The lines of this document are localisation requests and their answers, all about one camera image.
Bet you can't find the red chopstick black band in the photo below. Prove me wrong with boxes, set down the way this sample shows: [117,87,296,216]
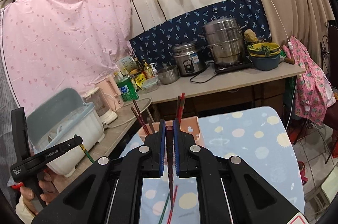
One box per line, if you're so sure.
[167,185,178,224]

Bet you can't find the dark red chopstick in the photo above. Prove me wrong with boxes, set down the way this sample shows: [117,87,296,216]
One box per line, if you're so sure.
[166,126,174,206]

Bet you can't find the brown chopstick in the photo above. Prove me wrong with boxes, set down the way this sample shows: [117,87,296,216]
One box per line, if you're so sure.
[147,117,156,134]

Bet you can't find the person's left hand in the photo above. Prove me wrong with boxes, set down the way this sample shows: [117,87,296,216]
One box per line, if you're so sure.
[20,168,59,215]

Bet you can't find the pink perforated utensil holder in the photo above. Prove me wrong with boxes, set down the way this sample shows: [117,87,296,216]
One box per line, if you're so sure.
[138,116,204,147]

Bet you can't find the clear plastic food container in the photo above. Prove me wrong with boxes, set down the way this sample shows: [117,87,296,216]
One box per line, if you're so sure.
[141,76,160,93]

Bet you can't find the green detergent bottle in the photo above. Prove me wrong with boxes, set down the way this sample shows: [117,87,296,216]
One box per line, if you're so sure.
[114,71,139,102]

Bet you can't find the small steel pot with lid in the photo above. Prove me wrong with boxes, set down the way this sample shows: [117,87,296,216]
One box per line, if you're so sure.
[157,66,180,85]

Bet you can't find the yellow oil bottle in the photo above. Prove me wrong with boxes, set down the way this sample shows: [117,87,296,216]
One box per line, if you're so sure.
[143,60,155,79]

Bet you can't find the pink electric kettle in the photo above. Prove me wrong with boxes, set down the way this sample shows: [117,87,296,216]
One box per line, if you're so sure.
[95,75,124,112]

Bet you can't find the white blender jar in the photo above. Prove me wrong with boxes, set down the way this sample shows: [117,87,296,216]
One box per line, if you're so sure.
[83,87,118,128]

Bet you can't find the white dish drainer with lid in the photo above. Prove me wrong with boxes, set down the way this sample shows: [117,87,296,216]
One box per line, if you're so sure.
[26,87,106,178]

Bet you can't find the silver rice cooker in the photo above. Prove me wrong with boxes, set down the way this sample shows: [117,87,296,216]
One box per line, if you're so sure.
[172,41,206,76]

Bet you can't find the navy floral cloth backsplash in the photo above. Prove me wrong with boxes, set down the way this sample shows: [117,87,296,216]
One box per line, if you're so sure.
[130,0,271,68]

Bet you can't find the blue planet print tablecloth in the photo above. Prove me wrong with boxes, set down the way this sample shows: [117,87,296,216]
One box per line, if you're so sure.
[116,105,306,224]

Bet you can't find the black induction cooker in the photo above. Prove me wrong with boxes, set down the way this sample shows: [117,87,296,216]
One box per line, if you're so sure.
[214,58,253,74]

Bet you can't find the stainless steel steamer pot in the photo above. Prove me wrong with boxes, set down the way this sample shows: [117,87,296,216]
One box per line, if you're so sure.
[202,17,245,67]

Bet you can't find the blue and yellow stacked basins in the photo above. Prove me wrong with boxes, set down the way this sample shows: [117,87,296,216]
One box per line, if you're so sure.
[247,42,281,71]

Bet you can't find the pink dotted sheet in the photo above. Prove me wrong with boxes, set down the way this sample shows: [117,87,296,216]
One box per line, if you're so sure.
[1,0,132,114]

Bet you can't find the pink floral garment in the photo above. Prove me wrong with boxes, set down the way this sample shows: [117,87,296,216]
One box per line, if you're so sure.
[282,36,336,125]

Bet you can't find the white pull switch cord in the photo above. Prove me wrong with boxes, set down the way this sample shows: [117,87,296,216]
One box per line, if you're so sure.
[232,0,295,51]

